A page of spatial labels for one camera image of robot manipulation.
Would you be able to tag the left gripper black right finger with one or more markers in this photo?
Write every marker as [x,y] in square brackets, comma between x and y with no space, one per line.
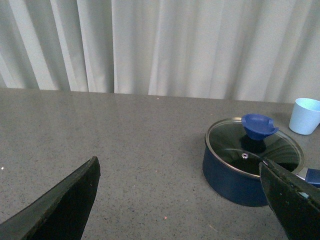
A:
[293,198]

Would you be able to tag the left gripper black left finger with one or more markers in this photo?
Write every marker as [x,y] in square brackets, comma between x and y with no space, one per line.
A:
[62,212]

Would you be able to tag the glass lid with blue knob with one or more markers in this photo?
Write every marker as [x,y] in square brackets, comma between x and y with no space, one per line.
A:
[229,145]

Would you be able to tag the dark blue saucepan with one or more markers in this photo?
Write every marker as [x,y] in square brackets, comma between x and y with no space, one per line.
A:
[232,185]

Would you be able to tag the light blue plastic cup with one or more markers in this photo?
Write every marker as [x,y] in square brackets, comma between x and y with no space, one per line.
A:
[305,116]

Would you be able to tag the white curtain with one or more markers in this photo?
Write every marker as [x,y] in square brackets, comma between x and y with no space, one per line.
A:
[254,50]

